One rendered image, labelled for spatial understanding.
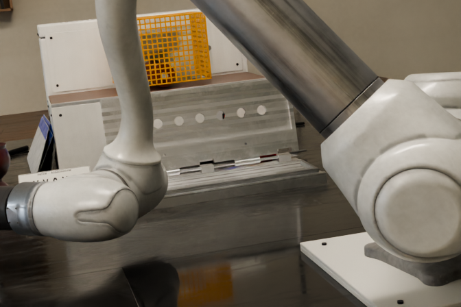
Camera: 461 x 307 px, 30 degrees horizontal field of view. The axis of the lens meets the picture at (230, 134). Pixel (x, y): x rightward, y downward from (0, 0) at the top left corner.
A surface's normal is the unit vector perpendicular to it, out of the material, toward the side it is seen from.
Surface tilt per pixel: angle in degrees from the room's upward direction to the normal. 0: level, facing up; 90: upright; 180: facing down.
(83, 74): 90
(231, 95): 80
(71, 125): 90
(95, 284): 0
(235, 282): 0
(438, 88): 45
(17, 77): 90
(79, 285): 0
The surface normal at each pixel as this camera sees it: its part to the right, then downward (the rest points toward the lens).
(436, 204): -0.23, 0.27
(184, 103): 0.22, -0.04
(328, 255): -0.08, -0.98
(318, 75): -0.14, 0.04
